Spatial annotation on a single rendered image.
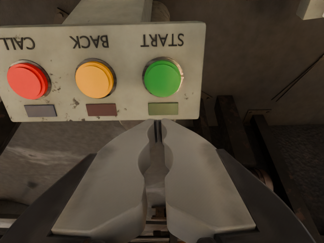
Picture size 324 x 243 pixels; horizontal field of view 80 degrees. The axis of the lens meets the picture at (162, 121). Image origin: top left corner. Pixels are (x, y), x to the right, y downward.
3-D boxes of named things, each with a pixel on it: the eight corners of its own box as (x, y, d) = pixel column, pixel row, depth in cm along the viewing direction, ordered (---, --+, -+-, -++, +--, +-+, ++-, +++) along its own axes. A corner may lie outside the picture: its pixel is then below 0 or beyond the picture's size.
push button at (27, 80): (56, 94, 24) (48, 100, 22) (23, 95, 24) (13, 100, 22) (46, 60, 22) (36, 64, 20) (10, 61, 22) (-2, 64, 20)
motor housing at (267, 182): (232, 110, 111) (265, 209, 75) (194, 111, 111) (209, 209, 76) (238, 92, 101) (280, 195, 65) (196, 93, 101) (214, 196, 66)
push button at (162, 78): (179, 92, 23) (181, 97, 22) (146, 92, 23) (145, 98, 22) (180, 57, 21) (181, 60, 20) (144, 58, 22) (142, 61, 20)
